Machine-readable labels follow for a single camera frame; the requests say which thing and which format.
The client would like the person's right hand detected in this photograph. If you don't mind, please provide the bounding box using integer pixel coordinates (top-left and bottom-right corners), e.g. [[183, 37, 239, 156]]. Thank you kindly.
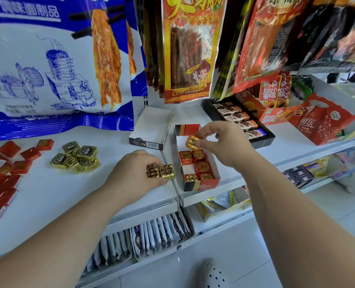
[[195, 121, 257, 170]]

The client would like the person's left hand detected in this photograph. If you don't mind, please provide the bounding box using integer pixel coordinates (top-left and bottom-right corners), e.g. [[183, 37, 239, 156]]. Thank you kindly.
[[103, 149, 170, 208]]

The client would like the light gold foil chocolate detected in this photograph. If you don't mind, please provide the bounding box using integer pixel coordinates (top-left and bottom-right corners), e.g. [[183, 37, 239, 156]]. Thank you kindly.
[[159, 164, 176, 180]]

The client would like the orange gold foil chocolate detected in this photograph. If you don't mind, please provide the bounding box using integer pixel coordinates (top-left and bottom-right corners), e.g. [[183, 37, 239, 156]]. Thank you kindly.
[[185, 135, 202, 150]]

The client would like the person's right forearm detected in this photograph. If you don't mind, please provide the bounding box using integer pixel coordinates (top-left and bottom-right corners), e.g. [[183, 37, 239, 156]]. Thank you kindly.
[[236, 153, 355, 288]]

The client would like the person's left forearm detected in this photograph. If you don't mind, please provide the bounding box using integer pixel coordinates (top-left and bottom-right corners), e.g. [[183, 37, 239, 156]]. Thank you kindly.
[[0, 184, 127, 288]]

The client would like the red black chocolate box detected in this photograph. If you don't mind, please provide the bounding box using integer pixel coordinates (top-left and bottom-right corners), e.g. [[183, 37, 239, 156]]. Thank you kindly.
[[174, 124, 221, 192]]

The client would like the blue white chocolate bar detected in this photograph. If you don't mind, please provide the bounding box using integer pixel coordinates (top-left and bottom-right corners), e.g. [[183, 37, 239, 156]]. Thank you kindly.
[[245, 128, 267, 139]]

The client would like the black chocolate bar tray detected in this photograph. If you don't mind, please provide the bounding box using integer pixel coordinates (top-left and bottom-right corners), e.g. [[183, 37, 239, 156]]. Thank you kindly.
[[201, 97, 276, 150]]

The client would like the row of grey white sachets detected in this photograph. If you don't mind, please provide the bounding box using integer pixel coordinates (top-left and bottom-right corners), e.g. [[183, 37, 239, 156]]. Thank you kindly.
[[81, 204, 195, 275]]

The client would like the empty white cardboard box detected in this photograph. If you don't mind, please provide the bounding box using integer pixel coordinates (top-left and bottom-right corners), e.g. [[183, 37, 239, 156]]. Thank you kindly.
[[129, 106, 174, 151]]

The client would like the heap of yellow snack packets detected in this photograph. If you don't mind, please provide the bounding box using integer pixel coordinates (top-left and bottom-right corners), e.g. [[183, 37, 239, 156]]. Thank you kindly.
[[197, 186, 252, 222]]

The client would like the orange red display box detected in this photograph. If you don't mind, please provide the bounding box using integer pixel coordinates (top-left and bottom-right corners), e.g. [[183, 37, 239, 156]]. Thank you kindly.
[[234, 90, 304, 126]]

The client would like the red green snack packet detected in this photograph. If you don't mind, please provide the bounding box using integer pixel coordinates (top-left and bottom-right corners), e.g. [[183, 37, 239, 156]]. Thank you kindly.
[[277, 76, 292, 108], [259, 75, 282, 108]]

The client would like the white metal shelf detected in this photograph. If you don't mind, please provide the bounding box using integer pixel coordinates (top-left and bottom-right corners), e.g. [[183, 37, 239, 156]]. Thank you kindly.
[[0, 75, 355, 288]]

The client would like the pile of gold wrapped chocolates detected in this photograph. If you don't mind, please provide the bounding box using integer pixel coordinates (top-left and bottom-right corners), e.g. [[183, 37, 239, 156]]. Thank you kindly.
[[50, 141, 101, 174]]

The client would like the yellow red spicy strip packet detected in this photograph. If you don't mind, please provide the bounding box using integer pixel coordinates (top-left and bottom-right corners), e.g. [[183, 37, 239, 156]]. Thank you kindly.
[[161, 0, 228, 104]]

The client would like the stack of dark small packets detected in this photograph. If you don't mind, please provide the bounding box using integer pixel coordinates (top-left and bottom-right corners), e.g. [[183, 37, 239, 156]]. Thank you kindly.
[[282, 165, 315, 189]]

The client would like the red hanging snack packet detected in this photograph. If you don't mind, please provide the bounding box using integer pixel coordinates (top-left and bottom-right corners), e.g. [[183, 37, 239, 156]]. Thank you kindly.
[[233, 0, 311, 94]]

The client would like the white perforated shoe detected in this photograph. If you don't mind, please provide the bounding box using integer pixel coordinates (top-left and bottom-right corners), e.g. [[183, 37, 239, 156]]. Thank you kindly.
[[199, 258, 228, 288]]

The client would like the red box with can print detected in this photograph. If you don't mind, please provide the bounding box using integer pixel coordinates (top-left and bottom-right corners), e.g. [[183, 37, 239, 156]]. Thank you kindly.
[[289, 93, 355, 146]]

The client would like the row of dark hanging packets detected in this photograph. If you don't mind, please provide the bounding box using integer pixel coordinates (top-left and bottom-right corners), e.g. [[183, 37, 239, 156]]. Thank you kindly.
[[135, 0, 166, 99]]

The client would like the pile of red square packets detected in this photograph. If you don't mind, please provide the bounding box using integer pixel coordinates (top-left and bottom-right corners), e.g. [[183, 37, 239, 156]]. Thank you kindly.
[[0, 139, 55, 224]]

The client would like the row of black hanging packets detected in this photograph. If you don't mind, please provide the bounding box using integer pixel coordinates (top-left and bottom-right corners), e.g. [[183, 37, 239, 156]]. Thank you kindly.
[[282, 0, 355, 76]]

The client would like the large blue white snack bag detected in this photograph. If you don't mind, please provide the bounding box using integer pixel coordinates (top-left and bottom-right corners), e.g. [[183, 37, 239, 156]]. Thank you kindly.
[[0, 0, 148, 142]]

